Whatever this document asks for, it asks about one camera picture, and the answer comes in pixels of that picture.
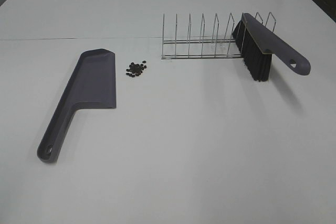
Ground pile of coffee beans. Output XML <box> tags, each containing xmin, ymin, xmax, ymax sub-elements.
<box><xmin>125</xmin><ymin>60</ymin><xmax>147</xmax><ymax>78</ymax></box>

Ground grey plastic dustpan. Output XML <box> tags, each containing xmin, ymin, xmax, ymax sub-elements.
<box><xmin>37</xmin><ymin>49</ymin><xmax>117</xmax><ymax>163</ymax></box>

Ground grey hand brush black bristles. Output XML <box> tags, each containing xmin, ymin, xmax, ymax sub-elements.
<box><xmin>232</xmin><ymin>13</ymin><xmax>311</xmax><ymax>82</ymax></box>

